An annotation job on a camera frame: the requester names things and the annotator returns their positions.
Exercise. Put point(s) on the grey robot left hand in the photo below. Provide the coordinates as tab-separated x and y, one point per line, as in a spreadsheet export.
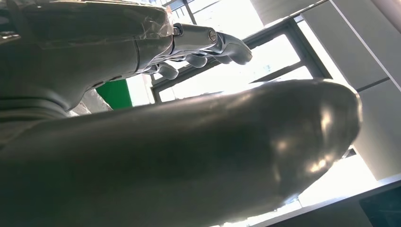
188	150

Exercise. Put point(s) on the green plastic crate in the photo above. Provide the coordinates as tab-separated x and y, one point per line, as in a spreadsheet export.
116	94

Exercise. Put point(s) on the dark window frame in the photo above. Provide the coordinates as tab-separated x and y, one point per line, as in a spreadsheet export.
308	53

